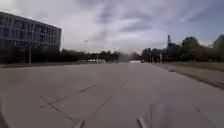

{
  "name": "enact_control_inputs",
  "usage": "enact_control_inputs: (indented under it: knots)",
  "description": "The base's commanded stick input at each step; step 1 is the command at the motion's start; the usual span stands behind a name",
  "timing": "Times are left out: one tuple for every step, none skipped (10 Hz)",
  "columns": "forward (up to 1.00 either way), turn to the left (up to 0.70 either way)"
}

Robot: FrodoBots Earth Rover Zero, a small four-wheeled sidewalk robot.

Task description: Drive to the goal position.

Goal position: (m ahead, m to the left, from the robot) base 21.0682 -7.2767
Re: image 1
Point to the pole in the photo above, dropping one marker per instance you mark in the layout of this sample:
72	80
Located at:
30	55

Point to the robot's own part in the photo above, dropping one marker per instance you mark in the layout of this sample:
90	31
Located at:
142	123
79	124

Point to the grey paved plaza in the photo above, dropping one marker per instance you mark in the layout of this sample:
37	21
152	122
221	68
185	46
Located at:
110	80

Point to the grass strip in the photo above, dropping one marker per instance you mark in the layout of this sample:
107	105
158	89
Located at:
203	66

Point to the large grey many-windowed building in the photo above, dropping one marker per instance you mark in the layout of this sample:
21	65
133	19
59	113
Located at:
23	33

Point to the tall mast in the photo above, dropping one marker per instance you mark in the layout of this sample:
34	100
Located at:
169	39

